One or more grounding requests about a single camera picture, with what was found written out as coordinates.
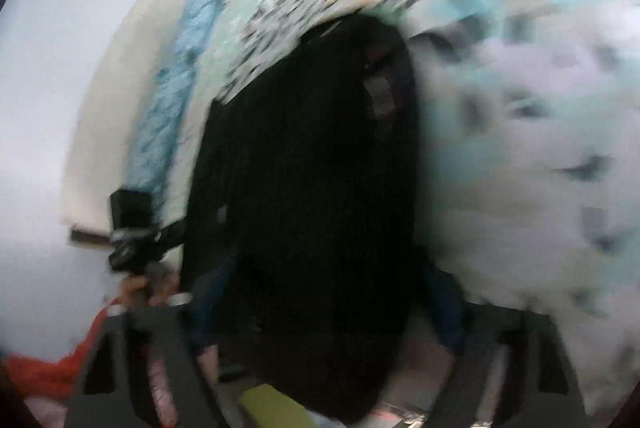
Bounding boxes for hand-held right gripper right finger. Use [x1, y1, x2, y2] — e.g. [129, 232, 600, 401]
[420, 253, 587, 428]

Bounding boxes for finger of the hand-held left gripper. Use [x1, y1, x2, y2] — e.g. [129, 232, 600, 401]
[150, 219, 190, 255]

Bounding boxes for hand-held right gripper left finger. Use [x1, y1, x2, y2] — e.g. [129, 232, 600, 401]
[65, 258, 236, 428]

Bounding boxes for black pants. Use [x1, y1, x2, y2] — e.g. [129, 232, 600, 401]
[180, 13, 421, 426]

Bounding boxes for person's left forearm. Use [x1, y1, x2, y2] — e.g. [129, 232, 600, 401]
[0, 303, 110, 401]

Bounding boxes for person's left hand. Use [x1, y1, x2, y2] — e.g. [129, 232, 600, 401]
[119, 264, 181, 309]

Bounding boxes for teal floral pillow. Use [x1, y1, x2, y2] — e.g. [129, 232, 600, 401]
[170, 0, 241, 59]
[122, 55, 203, 215]

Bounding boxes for beige headboard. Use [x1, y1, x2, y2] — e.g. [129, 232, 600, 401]
[60, 0, 196, 239]

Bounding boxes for yellow-green object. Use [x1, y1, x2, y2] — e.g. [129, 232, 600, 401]
[237, 383, 321, 428]

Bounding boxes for floral bedspread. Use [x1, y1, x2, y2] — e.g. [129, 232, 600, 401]
[165, 0, 640, 419]

